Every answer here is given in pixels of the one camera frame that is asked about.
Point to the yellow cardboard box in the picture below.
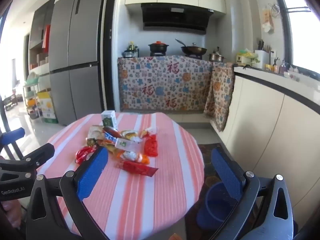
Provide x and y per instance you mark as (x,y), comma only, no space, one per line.
(47,106)

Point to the yellow oil bottle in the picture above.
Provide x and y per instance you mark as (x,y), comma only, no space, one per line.
(130,45)

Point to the person's left hand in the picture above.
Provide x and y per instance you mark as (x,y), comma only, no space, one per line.
(11,211)

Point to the open shelf cabinet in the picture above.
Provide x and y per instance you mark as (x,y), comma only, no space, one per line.
(37,37)

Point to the hexagon patterned rug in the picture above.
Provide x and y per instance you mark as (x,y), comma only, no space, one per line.
(207,155)

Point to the yellow green food packages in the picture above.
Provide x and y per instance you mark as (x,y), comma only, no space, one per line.
(245,56)

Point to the window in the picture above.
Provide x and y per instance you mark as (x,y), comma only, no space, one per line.
(305,37)

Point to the dark wok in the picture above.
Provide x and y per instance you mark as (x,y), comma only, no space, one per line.
(193,49)

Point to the small condiment jars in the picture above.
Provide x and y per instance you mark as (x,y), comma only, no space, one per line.
(285,68)

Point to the hanging wall ornament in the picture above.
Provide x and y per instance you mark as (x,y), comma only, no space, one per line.
(267,20)

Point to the white plastic wipes box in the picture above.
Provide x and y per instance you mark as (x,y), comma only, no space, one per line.
(126,143)

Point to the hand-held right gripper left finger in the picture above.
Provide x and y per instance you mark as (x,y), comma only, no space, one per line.
(92,172)

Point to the small printed cloth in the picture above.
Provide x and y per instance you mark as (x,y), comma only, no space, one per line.
(220,96)

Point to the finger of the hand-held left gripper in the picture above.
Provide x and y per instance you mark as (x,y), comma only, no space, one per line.
(37,155)
(15,135)

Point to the pile of snack wrappers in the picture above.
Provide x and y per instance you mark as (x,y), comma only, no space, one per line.
(136,167)

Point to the pink white striped tablecloth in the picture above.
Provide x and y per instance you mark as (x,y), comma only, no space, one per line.
(135,200)

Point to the white utensil holder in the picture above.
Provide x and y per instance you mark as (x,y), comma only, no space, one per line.
(262,58)

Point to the gas stove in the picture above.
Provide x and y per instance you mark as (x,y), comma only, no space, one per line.
(157,54)

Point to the white storage rack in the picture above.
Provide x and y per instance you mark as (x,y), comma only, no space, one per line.
(31,87)

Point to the black range hood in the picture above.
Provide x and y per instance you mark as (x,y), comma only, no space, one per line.
(175,17)

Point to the steel pot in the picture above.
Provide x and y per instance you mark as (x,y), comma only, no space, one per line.
(216,56)

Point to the large printed cloth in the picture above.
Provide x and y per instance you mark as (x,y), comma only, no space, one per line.
(165,83)

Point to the green white carton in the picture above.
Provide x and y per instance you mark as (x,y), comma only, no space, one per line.
(108,118)

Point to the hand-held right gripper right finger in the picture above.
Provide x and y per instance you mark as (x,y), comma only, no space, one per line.
(226,172)

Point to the black clay pot orange lid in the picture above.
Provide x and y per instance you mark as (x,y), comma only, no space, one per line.
(158,47)

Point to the dark condiment holder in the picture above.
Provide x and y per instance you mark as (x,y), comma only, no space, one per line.
(130,54)

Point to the grey refrigerator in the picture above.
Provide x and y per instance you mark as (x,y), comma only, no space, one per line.
(77,55)

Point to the red plastic bag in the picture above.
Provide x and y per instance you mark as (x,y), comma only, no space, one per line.
(83,153)

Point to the blue plastic waste basket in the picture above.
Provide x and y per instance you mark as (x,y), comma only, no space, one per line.
(215,205)

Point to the red paper bag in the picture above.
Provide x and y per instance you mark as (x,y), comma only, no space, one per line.
(46,37)

